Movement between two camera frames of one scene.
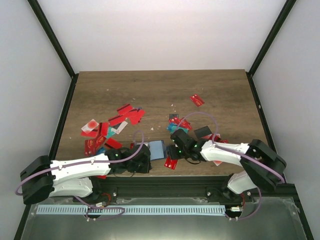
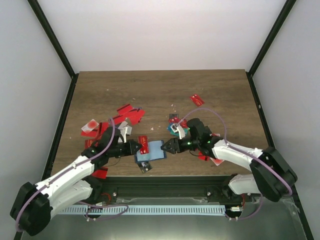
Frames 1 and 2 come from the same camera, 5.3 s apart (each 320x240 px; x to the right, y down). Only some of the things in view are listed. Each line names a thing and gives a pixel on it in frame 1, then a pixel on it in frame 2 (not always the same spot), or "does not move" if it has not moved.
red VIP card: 171,163 -> 143,140
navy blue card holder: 157,150 does not move
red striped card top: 124,109 does not move
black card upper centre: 171,116 does not move
